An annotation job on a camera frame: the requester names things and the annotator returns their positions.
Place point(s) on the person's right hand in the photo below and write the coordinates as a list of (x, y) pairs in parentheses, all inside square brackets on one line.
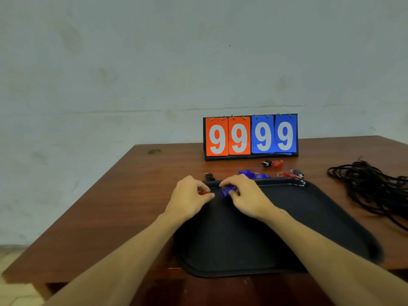
[(248, 197)]

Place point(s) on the person's left hand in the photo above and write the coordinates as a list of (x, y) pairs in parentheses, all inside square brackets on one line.
[(188, 200)]

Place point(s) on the black plastic tray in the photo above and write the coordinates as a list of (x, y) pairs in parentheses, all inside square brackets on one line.
[(239, 245)]

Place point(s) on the person's left forearm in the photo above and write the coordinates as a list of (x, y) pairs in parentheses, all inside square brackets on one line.
[(121, 267)]

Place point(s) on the person's right forearm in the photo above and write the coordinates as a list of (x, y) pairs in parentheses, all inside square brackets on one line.
[(334, 261)]

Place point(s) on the orange and blue flip scoreboard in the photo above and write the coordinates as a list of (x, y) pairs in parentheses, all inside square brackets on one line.
[(250, 137)]

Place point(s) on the brown wooden desk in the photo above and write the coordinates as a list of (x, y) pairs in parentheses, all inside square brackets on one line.
[(111, 203)]

